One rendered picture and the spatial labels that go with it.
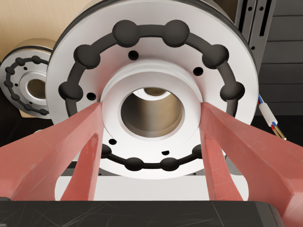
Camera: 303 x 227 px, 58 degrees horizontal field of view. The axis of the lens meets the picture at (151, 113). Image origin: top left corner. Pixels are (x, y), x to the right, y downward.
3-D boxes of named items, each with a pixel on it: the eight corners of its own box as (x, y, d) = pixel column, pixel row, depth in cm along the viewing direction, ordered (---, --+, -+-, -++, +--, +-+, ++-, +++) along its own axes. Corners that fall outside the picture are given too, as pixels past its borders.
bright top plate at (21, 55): (90, 112, 37) (89, 115, 37) (20, 120, 38) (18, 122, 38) (67, 43, 31) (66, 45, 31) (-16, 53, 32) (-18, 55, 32)
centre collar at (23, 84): (65, 101, 36) (64, 104, 35) (29, 105, 36) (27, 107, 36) (52, 67, 33) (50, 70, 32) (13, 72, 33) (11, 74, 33)
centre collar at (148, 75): (197, 146, 15) (199, 154, 14) (106, 146, 15) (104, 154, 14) (208, 61, 12) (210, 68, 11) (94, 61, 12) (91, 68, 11)
